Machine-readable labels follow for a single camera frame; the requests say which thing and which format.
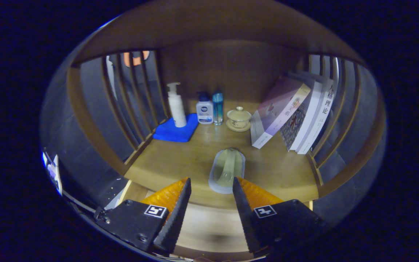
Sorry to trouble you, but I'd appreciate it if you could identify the white book black lettering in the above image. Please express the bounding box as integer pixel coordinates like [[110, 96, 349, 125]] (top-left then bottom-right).
[[297, 78, 337, 155]]

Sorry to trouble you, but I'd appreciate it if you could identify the white pump bottle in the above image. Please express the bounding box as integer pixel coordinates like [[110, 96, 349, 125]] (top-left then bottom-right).
[[167, 82, 187, 128]]

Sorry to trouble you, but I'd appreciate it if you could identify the wooden drawer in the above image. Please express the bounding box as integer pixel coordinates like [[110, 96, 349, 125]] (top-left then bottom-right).
[[117, 180, 314, 261]]

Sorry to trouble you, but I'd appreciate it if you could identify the blue folded cloth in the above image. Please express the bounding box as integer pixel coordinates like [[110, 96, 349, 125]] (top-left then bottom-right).
[[153, 113, 199, 143]]

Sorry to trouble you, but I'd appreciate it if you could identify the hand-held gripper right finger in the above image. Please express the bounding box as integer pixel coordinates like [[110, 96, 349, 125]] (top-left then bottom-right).
[[232, 177, 328, 255]]

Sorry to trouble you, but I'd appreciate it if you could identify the wooden cabinet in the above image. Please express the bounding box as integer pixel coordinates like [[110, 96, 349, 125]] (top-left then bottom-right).
[[66, 0, 386, 204]]

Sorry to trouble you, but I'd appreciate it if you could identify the white blue lotion bottle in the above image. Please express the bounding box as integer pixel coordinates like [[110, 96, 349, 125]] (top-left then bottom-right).
[[196, 92, 214, 125]]

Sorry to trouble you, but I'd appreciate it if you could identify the purple white book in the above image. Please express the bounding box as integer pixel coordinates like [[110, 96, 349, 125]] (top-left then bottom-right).
[[250, 76, 311, 149]]

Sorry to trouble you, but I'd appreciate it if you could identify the clear blue bottle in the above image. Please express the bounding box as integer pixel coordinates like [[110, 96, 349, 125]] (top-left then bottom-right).
[[212, 91, 224, 126]]

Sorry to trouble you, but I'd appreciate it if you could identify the beige lidded tea cup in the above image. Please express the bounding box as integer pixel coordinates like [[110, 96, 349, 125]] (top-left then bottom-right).
[[226, 106, 252, 132]]

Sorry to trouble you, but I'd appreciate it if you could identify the dark patterned book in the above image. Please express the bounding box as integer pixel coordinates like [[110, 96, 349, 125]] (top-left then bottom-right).
[[280, 102, 306, 151]]

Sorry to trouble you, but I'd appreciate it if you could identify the wooden countertop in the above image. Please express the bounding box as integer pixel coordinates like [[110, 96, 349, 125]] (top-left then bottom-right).
[[124, 100, 320, 210]]

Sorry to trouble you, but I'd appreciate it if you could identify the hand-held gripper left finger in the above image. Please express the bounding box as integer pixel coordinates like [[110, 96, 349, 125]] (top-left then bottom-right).
[[94, 177, 192, 254]]

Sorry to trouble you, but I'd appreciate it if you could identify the wall poster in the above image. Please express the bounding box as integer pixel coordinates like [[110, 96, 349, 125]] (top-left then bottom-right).
[[42, 151, 63, 196]]

